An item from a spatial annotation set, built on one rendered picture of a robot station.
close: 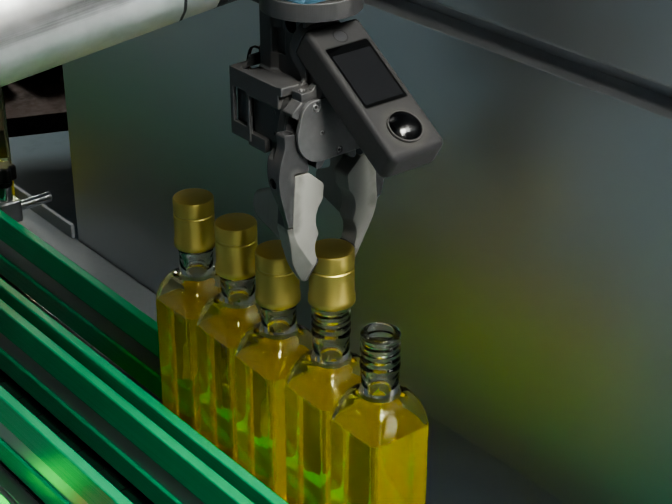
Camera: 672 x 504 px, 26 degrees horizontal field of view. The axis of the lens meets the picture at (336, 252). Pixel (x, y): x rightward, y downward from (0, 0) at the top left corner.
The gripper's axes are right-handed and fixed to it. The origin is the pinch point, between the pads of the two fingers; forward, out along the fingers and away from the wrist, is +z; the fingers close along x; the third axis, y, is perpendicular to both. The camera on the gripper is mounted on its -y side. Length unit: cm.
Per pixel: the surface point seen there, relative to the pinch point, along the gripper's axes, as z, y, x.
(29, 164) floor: 117, 266, -107
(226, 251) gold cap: 3.3, 11.0, 1.8
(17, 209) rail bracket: 22, 63, -5
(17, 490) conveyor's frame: 29.6, 26.7, 14.8
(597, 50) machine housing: -16.8, -12.7, -12.6
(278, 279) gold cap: 3.1, 4.5, 1.5
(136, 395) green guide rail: 21.2, 21.8, 4.7
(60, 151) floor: 117, 269, -118
